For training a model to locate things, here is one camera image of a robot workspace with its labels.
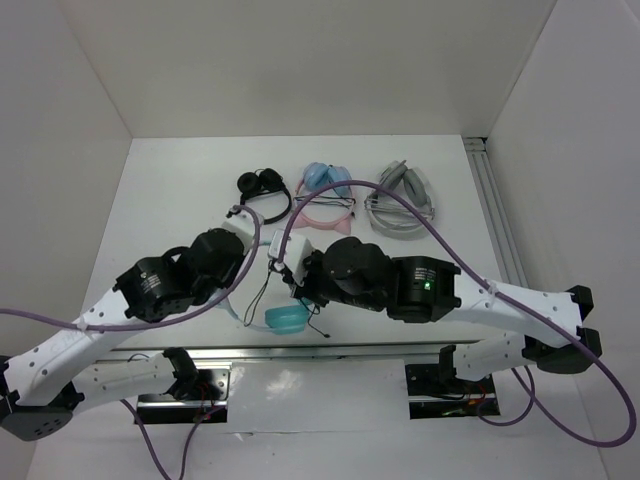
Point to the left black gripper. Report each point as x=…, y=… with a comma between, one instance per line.
x=231, y=275

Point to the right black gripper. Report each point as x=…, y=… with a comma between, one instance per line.
x=303, y=289

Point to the teal cat-ear headphones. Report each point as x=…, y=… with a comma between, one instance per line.
x=280, y=321

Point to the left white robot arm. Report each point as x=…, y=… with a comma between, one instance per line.
x=45, y=387

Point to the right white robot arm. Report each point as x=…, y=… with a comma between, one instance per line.
x=538, y=328

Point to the pink and blue cat-ear headphones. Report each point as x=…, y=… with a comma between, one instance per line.
x=317, y=175

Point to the grey over-ear headphones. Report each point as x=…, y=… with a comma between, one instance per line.
x=392, y=219

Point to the small black headphones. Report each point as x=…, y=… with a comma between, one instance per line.
x=261, y=183

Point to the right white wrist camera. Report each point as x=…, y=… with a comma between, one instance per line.
x=287, y=256

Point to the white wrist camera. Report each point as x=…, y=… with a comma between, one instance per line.
x=245, y=223
x=287, y=256

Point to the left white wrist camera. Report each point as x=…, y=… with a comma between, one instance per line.
x=245, y=223

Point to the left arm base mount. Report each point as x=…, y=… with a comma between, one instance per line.
x=206, y=402

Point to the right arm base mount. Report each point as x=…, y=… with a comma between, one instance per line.
x=431, y=397

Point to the aluminium right side rail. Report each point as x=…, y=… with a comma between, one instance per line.
x=502, y=239

